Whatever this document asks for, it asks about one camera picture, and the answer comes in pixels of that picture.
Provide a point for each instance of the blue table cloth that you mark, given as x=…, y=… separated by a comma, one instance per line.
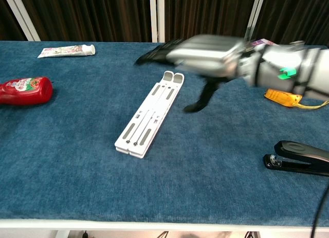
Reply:
x=164, y=184

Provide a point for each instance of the yellow tape measure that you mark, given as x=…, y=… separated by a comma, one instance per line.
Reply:
x=280, y=96

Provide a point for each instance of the white folding laptop stand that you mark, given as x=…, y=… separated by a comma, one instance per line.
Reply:
x=144, y=125

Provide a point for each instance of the dark brown curtain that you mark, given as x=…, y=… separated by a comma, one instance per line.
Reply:
x=64, y=14

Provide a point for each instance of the red ketchup bottle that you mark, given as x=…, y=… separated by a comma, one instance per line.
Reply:
x=25, y=91

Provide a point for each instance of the white slanted frame post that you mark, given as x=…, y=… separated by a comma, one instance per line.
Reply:
x=255, y=11
x=23, y=17

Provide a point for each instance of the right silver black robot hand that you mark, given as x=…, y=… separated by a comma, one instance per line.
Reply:
x=205, y=53

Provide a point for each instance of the purple tissue pack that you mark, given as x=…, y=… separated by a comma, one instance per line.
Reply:
x=264, y=41

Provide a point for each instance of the white upright frame post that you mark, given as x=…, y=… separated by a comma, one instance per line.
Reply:
x=156, y=17

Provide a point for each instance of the black stapler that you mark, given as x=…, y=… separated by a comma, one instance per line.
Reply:
x=295, y=149

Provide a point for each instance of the white toothpaste tube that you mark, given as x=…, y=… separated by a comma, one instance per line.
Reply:
x=66, y=51

